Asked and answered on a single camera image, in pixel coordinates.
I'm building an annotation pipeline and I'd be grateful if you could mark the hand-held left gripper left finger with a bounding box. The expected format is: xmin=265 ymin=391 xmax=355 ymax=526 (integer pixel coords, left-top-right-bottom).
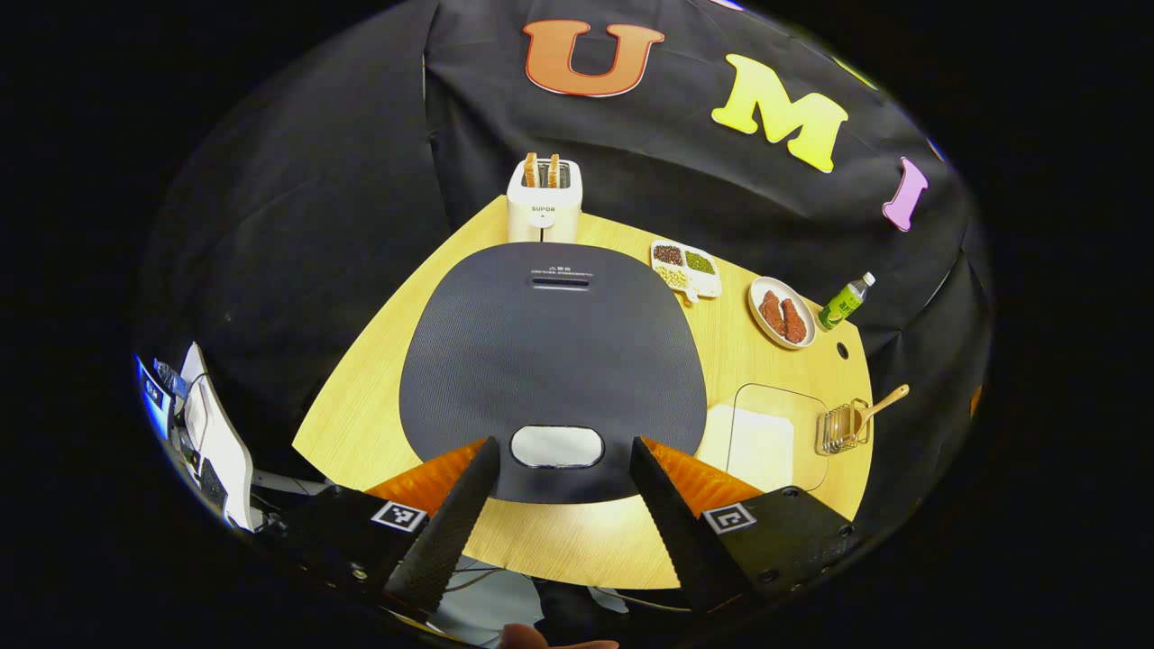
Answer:
xmin=261 ymin=436 xmax=502 ymax=623

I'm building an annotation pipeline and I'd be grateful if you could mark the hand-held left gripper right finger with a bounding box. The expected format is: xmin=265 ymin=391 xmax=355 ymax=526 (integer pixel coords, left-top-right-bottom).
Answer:
xmin=628 ymin=436 xmax=857 ymax=623

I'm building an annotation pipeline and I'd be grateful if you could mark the clear container of rice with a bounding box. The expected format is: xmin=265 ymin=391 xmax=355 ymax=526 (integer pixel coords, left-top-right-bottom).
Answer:
xmin=726 ymin=383 xmax=831 ymax=495

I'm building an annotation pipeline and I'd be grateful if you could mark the wire chopstick holder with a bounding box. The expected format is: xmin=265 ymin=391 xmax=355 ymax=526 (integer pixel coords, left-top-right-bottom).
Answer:
xmin=815 ymin=398 xmax=873 ymax=456

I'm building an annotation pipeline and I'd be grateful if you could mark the dark grey rice cooker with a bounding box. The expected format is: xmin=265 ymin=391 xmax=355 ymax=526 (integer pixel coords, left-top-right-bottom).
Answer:
xmin=399 ymin=242 xmax=710 ymax=505

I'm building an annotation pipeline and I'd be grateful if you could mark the wooden spoon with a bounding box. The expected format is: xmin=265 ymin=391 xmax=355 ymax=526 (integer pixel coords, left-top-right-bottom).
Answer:
xmin=852 ymin=385 xmax=911 ymax=439

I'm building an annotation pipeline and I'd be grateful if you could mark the white round plate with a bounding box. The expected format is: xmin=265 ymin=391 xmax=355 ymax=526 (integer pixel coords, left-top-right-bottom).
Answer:
xmin=748 ymin=276 xmax=819 ymax=352

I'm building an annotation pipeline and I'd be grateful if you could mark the white side table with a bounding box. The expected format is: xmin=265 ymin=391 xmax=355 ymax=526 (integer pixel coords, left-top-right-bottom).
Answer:
xmin=180 ymin=343 xmax=256 ymax=532

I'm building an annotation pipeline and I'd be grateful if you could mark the white divided bean dish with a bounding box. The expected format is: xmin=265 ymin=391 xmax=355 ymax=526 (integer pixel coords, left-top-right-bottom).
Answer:
xmin=650 ymin=240 xmax=724 ymax=304

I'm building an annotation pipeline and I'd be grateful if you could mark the green drink bottle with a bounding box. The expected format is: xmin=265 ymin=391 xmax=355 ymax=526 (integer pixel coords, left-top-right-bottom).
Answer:
xmin=818 ymin=272 xmax=877 ymax=332

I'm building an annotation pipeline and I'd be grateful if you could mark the computer monitor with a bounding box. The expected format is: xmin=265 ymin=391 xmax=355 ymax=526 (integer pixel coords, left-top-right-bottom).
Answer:
xmin=135 ymin=354 xmax=187 ymax=439

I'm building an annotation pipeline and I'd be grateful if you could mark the black backdrop cloth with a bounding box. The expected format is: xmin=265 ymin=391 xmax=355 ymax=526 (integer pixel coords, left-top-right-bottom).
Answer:
xmin=135 ymin=0 xmax=993 ymax=479

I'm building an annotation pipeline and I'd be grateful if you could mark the white toaster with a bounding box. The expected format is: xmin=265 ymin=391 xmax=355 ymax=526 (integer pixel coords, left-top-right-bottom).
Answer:
xmin=506 ymin=153 xmax=584 ymax=245

